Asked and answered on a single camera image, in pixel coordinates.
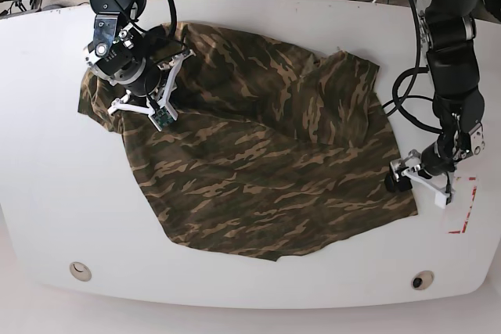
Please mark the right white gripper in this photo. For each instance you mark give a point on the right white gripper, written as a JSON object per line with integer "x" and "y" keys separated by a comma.
{"x": 155, "y": 86}

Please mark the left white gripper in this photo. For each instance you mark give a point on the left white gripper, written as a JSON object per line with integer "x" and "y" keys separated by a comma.
{"x": 420, "y": 168}

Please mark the camouflage T-shirt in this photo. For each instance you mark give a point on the camouflage T-shirt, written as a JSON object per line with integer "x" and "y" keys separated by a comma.
{"x": 270, "y": 226}

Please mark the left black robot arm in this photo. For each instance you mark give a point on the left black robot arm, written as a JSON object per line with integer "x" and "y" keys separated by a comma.
{"x": 445, "y": 32}

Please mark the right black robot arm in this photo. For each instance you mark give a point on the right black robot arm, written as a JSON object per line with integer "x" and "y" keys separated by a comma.
{"x": 117, "y": 36}

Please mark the red tape rectangle marking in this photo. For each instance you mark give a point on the red tape rectangle marking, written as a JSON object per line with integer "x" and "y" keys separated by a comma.
{"x": 457, "y": 214}

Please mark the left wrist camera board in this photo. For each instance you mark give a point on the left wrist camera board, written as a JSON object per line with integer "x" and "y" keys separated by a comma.
{"x": 443, "y": 198}

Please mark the right table cable grommet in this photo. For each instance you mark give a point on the right table cable grommet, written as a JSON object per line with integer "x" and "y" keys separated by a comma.
{"x": 422, "y": 280}

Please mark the table cable grommet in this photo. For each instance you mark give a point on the table cable grommet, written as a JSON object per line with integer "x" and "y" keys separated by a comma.
{"x": 80, "y": 271}
{"x": 422, "y": 280}

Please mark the left table cable grommet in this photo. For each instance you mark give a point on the left table cable grommet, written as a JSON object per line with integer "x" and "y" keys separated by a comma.
{"x": 80, "y": 271}

